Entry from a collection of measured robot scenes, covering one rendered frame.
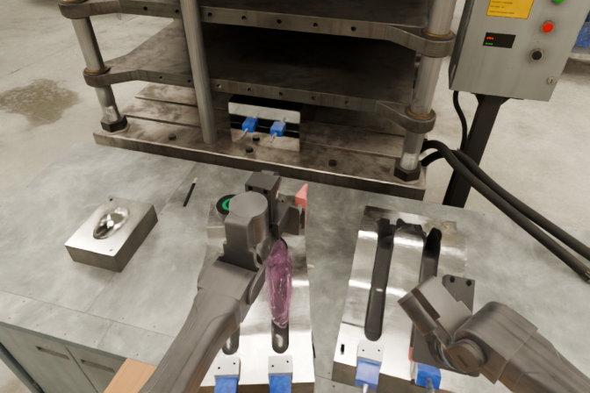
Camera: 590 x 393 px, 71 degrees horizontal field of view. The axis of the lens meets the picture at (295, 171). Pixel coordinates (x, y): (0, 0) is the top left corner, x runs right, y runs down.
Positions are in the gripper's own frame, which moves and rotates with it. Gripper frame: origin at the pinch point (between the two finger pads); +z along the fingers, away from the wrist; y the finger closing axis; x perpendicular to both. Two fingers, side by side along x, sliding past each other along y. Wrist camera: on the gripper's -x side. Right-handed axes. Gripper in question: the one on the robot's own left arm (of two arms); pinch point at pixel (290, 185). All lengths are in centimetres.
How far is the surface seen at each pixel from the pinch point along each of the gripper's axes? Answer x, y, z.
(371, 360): 28.3, -22.0, -12.7
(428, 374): 25.0, -32.2, -13.6
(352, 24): -11, 4, 64
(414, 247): 25.6, -26.1, 17.5
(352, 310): 30.7, -15.6, -1.3
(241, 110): 24, 41, 61
